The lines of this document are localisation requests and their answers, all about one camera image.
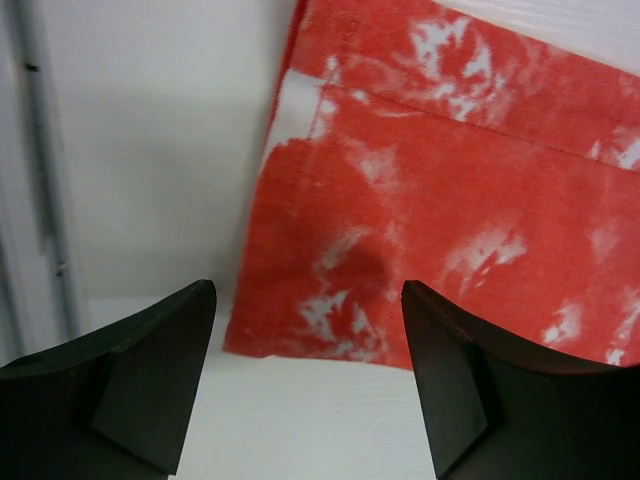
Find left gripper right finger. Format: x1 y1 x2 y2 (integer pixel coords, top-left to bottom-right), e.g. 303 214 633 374
401 280 639 479

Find aluminium table frame rail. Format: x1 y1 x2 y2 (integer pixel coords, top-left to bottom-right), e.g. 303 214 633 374
1 1 89 363

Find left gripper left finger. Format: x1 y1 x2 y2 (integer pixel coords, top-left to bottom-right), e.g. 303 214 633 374
1 280 216 479

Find red white patterned trousers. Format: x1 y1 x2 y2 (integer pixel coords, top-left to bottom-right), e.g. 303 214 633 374
223 1 639 368

